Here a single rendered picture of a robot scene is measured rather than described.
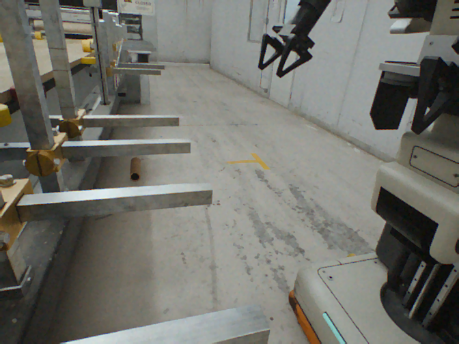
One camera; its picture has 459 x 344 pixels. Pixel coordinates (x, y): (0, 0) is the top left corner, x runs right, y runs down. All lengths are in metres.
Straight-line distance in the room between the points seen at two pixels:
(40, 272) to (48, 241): 0.08
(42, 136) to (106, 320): 0.89
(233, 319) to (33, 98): 0.53
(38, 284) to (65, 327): 0.86
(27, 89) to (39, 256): 0.31
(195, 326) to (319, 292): 0.86
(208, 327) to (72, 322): 1.14
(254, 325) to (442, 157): 0.58
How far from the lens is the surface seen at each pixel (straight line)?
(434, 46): 0.76
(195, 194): 0.47
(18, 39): 0.64
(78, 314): 1.42
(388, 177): 0.79
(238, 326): 0.30
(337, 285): 1.16
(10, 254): 0.50
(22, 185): 0.53
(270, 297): 1.41
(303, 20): 0.69
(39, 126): 0.66
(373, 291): 1.20
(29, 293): 0.54
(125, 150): 0.70
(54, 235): 0.64
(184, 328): 0.30
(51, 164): 0.66
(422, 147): 0.78
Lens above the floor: 1.07
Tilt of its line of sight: 26 degrees down
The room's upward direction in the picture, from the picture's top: 4 degrees clockwise
